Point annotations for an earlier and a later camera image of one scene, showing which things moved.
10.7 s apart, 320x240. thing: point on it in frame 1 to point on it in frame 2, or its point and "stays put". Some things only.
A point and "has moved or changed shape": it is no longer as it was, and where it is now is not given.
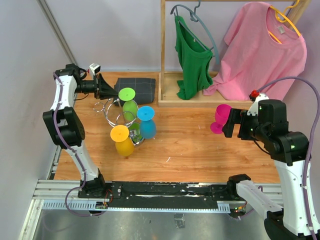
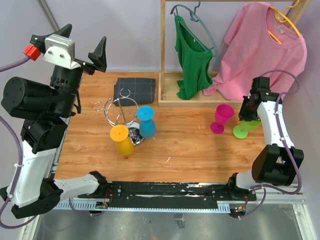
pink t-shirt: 259,50 stays put
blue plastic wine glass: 148,126 stays put
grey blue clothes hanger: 195,17 stays put
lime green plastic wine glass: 130,109 has moved or changed shape
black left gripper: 102,89 to 98,56
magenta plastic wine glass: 222,114 stays put
